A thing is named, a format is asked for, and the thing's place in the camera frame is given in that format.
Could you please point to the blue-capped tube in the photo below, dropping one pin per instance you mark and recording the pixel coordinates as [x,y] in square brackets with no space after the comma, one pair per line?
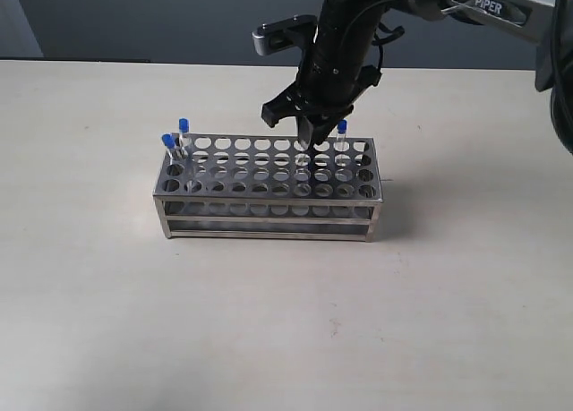
[341,145]
[306,153]
[170,146]
[184,137]

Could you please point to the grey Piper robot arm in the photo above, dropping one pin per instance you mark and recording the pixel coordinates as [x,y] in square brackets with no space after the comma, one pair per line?
[545,23]

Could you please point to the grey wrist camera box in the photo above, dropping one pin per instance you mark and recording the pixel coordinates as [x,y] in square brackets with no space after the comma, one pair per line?
[297,31]

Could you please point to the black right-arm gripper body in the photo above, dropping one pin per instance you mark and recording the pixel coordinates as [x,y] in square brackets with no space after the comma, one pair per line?
[335,74]

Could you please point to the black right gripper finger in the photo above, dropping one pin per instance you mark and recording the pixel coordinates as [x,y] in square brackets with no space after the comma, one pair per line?
[324,122]
[291,102]

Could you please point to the stainless steel test tube rack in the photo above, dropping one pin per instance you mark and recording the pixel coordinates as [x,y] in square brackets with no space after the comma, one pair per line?
[240,186]

